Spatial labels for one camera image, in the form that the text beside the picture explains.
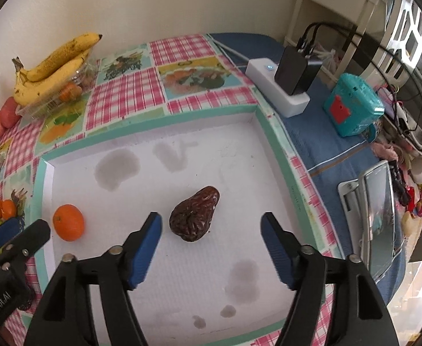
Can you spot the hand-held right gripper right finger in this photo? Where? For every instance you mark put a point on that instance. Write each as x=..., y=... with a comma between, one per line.
x=277, y=256

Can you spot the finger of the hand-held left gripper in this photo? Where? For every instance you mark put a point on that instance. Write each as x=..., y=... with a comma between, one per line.
x=34, y=234
x=2, y=232

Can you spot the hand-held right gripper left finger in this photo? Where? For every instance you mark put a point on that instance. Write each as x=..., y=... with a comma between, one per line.
x=144, y=256

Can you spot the dark brown avocado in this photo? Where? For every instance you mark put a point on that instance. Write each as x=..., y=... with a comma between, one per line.
x=193, y=216

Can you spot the white tray with teal rim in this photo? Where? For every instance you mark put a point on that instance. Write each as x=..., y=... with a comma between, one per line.
x=196, y=144

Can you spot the blue tablecloth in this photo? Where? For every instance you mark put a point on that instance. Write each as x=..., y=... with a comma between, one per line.
x=315, y=151

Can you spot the white power strip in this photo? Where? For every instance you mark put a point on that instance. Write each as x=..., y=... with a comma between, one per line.
x=290, y=106

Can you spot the colourful trinket pile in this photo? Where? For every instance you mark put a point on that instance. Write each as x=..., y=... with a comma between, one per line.
x=412, y=187

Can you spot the clear plastic fruit container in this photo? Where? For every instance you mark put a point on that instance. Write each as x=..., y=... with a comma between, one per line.
x=83, y=75

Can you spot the pink checkered fruit tablecloth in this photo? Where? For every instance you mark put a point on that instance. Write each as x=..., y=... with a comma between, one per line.
x=131, y=90

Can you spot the teal device with red label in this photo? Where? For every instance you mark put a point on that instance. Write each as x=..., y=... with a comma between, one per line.
x=351, y=104

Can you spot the yellow banana bunch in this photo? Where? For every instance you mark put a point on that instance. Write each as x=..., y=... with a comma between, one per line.
x=52, y=65

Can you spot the black charger adapter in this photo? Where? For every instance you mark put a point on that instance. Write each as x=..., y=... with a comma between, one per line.
x=295, y=70

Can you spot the white lattice panel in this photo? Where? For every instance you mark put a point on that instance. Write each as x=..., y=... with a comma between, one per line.
x=412, y=25

